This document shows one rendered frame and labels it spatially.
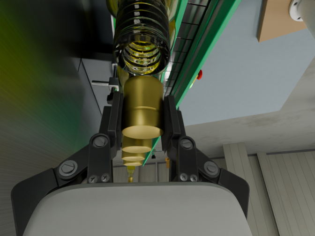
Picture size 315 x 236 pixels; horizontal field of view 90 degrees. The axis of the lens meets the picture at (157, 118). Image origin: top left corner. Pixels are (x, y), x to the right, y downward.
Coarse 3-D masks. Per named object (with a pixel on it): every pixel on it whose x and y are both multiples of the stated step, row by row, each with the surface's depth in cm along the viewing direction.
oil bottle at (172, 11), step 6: (108, 0) 11; (114, 0) 10; (168, 0) 10; (174, 0) 10; (108, 6) 11; (114, 6) 11; (168, 6) 11; (174, 6) 11; (114, 12) 11; (168, 12) 11; (174, 12) 11; (114, 18) 12; (174, 18) 13
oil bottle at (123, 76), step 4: (120, 68) 19; (120, 72) 19; (124, 72) 19; (120, 76) 19; (124, 76) 19; (160, 76) 20; (120, 80) 19; (124, 80) 19; (160, 80) 20; (120, 84) 19; (120, 88) 20
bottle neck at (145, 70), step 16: (128, 0) 8; (144, 0) 8; (160, 0) 8; (128, 16) 7; (144, 16) 7; (160, 16) 8; (128, 32) 7; (144, 32) 7; (160, 32) 7; (112, 48) 8; (128, 48) 9; (144, 48) 10; (160, 48) 7; (128, 64) 9; (144, 64) 9; (160, 64) 8
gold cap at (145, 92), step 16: (128, 80) 13; (144, 80) 12; (128, 96) 12; (144, 96) 12; (160, 96) 13; (128, 112) 12; (144, 112) 11; (160, 112) 12; (128, 128) 11; (144, 128) 11; (160, 128) 12
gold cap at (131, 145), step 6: (126, 138) 17; (132, 138) 17; (126, 144) 17; (132, 144) 16; (138, 144) 16; (144, 144) 17; (150, 144) 17; (126, 150) 18; (132, 150) 18; (138, 150) 18; (144, 150) 18; (150, 150) 18
